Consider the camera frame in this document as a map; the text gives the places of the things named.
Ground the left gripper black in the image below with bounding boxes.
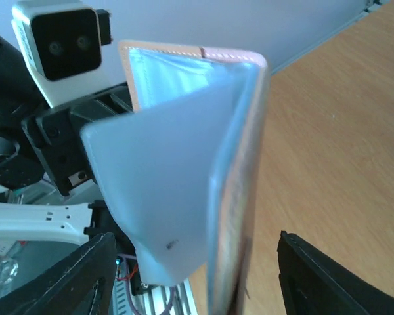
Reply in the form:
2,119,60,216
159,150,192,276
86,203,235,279
22,83,133,196

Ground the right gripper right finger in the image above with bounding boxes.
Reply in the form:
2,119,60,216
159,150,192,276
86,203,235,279
277,231,394,315

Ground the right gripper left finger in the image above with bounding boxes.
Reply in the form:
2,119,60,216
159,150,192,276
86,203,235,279
0,232,116,314

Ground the pink card holder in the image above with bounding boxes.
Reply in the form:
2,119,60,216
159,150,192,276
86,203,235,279
80,40,270,314

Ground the grey slotted cable duct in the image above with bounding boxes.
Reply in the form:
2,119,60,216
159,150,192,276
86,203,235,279
113,278,198,315

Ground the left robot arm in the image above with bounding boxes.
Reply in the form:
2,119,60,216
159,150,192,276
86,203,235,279
0,36,99,203

